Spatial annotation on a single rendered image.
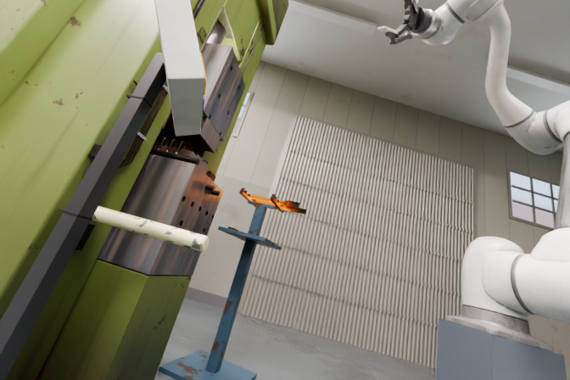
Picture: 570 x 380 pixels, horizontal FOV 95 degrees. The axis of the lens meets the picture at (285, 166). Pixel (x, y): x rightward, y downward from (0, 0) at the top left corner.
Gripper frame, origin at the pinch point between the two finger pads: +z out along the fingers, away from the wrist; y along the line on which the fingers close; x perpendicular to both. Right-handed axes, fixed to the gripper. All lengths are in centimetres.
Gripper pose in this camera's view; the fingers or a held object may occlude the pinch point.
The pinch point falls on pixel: (388, 4)
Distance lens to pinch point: 101.8
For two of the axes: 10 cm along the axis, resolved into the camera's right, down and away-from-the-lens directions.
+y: 1.2, -9.6, -2.6
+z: -8.1, 0.6, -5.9
